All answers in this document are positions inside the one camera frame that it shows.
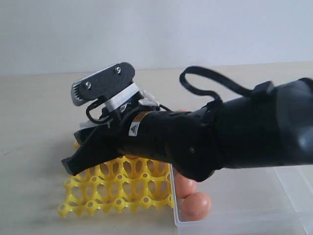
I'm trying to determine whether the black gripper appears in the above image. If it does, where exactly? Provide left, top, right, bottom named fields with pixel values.
left=62, top=108, right=220, bottom=182

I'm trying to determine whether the clear plastic container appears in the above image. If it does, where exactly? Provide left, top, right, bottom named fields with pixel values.
left=174, top=165, right=313, bottom=235

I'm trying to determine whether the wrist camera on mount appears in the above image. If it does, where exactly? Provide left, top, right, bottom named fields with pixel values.
left=71, top=62, right=162, bottom=128

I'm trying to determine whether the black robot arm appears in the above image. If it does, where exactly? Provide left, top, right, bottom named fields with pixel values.
left=62, top=78, right=313, bottom=182

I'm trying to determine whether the yellow plastic egg tray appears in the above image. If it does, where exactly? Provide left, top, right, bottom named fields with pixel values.
left=58, top=156, right=174, bottom=218

